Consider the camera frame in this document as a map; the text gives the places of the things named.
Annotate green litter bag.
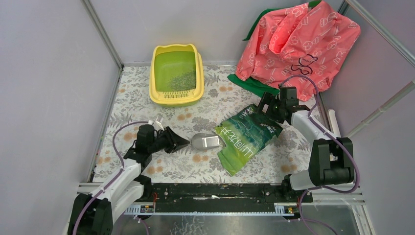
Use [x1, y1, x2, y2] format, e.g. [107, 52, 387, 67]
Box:
[214, 104, 283, 176]

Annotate green cloth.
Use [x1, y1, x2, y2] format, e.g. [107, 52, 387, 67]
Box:
[228, 1, 330, 101]

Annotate yellow litter box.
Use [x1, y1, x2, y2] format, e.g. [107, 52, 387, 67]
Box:
[149, 44, 204, 107]

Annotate green litter pile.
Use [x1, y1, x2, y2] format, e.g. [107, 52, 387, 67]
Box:
[167, 70, 196, 92]

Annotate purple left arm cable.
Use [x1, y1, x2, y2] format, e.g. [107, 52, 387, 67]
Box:
[71, 120, 160, 235]

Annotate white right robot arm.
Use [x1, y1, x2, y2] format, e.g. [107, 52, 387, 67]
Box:
[170, 87, 359, 192]

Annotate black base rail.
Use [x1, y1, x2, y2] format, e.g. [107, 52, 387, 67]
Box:
[127, 183, 313, 216]

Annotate floral table mat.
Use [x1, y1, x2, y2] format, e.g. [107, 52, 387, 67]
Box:
[91, 66, 311, 184]

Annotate silver metal scoop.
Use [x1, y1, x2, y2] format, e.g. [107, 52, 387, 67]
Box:
[190, 133, 222, 151]

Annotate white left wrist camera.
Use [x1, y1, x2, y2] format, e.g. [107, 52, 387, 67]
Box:
[147, 117, 164, 130]

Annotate white metal pole stand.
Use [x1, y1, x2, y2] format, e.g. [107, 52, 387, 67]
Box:
[327, 79, 415, 185]

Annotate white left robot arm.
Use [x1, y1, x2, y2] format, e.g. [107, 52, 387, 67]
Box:
[67, 121, 179, 235]

